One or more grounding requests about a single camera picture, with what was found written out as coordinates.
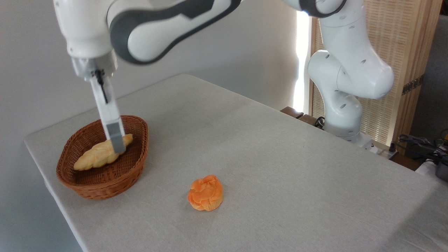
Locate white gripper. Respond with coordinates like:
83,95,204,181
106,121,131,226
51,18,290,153
89,75,127,154

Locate long braided bread loaf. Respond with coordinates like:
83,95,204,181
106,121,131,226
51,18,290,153
73,133,134,171

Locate brown wicker basket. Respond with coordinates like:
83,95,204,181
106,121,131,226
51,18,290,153
56,115,149,201

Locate round orange bread bun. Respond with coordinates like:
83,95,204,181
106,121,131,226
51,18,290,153
187,175,224,212

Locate grey tablecloth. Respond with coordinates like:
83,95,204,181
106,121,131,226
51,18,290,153
24,73,448,252

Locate dark brown wooden furniture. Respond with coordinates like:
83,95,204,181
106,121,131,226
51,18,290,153
280,106,324,129

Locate dark metal screen hinge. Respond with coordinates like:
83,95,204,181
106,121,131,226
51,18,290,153
401,74,425,96

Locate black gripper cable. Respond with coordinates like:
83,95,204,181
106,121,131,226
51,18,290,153
94,70,109,104

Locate black cables and device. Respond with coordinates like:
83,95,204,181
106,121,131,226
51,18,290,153
398,134,448,166

